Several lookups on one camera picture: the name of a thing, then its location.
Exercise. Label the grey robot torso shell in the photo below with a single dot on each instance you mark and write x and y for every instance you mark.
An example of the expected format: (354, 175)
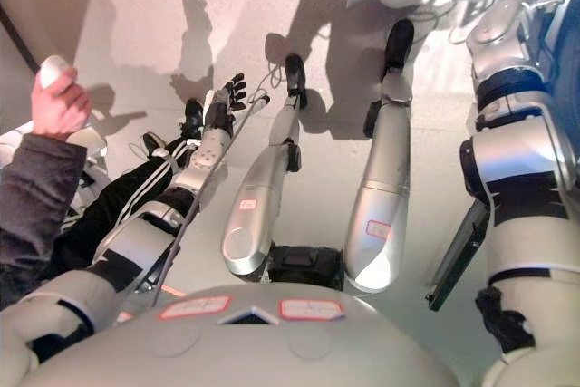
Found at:
(254, 351)

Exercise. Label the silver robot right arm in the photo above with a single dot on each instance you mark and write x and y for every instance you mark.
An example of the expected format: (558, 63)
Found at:
(521, 156)

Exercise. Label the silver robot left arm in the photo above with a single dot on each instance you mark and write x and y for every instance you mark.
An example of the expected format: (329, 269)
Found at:
(136, 242)

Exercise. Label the dark grey sleeved forearm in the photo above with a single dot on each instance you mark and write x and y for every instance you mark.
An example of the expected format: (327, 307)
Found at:
(36, 206)

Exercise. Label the black metal frame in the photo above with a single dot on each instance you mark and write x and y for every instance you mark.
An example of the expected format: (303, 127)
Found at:
(462, 251)

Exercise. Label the black white-striped trouser leg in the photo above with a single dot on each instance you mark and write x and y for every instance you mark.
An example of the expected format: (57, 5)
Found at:
(122, 196)

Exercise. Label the bare person hand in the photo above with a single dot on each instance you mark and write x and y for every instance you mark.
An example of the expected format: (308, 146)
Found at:
(61, 108)

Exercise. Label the red-bordered chest sticker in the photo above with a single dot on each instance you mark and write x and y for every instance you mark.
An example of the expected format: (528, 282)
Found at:
(195, 307)

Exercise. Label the silver robot left leg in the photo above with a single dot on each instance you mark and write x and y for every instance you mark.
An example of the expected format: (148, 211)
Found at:
(258, 206)

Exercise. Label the white handheld controller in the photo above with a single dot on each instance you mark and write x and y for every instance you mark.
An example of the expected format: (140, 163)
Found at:
(51, 70)

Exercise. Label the black person shoe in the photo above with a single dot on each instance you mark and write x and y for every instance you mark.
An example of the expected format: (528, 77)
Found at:
(194, 115)

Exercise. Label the silver robot right leg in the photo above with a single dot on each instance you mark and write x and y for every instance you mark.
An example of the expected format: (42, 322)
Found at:
(380, 206)

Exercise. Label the silver robot leg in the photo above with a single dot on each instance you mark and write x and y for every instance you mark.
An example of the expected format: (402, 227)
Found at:
(380, 206)
(258, 206)

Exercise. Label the black robot waist block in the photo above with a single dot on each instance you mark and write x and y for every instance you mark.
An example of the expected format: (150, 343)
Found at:
(303, 264)

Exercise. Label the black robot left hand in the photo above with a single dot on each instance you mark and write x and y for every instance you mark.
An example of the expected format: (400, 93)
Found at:
(222, 110)

